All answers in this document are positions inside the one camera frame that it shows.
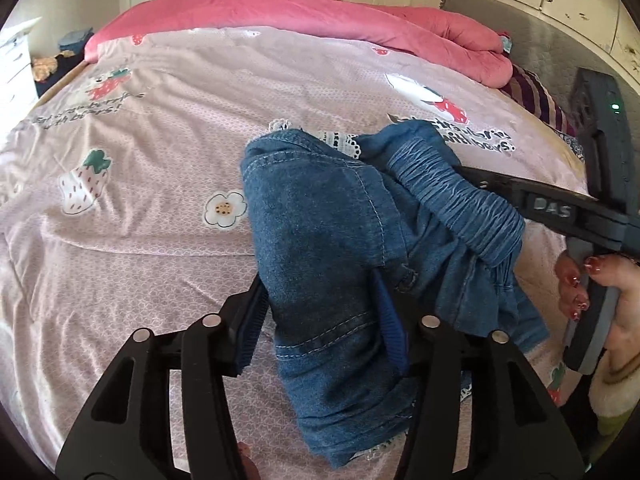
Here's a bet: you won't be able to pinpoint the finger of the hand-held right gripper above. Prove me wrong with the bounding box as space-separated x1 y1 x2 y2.
459 164 603 233

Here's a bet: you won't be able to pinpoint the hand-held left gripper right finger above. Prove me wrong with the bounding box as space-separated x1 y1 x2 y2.
372 270 587 480

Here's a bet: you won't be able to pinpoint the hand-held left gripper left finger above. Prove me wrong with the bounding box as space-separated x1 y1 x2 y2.
56 272 268 480

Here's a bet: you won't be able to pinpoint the blue denim pants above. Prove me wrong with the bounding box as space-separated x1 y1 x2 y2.
240 120 552 469

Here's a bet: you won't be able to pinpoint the person's right forearm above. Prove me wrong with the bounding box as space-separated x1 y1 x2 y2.
587 330 640 463

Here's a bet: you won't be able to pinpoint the person's right hand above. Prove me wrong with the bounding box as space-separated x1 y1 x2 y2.
555 253 640 357

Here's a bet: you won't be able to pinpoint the floral patterned cloth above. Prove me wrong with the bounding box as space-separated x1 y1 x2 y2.
565 131 587 162

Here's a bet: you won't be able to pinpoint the purple striped cloth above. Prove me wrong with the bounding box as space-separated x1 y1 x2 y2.
500 65 582 137

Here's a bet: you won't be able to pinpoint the pink strawberry print bedsheet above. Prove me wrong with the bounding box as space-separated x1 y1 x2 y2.
0 25 592 467

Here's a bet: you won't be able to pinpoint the grey padded headboard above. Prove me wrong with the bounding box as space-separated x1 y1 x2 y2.
442 0 622 128

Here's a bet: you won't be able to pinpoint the pink quilt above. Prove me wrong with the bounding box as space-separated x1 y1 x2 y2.
84 0 514 89

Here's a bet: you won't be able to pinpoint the dark cloth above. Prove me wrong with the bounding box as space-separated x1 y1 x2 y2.
32 30 96 97

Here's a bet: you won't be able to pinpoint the white drawer chest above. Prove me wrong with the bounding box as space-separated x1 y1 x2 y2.
0 17 44 112

